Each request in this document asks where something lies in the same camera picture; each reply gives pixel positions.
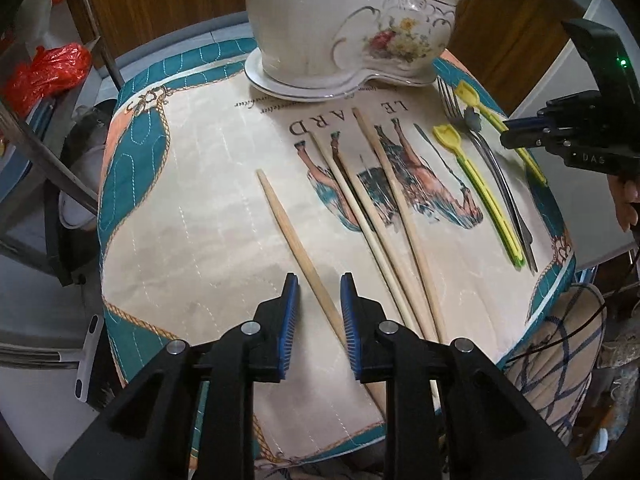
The blue patterned seat cushion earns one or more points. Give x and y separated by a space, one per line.
550 385

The long curved wooden chopstick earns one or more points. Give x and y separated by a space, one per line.
400 195

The white floral ceramic utensil holder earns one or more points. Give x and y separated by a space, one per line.
300 20

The quilted horse print tablecloth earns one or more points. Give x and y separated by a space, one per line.
200 240

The grey slotted metal bracket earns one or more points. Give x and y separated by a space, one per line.
90 355

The light wooden chopstick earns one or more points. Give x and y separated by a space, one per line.
290 230

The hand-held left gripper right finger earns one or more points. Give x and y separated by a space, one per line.
350 330

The person's right hand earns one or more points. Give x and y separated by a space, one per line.
627 200

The wooden kitchen cabinet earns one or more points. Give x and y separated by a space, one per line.
165 5

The yellow plastic tulip spoon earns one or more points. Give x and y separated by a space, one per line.
467 94
445 136

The dark-tipped wooden chopstick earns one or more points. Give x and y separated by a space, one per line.
383 240

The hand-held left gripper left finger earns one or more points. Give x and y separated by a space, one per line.
290 320

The pale wooden chopstick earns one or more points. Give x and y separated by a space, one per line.
350 205

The metal shelf rack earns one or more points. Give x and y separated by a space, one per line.
50 170

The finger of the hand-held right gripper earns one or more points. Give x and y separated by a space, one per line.
525 124
522 140

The metal fork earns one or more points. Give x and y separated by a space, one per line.
505 190

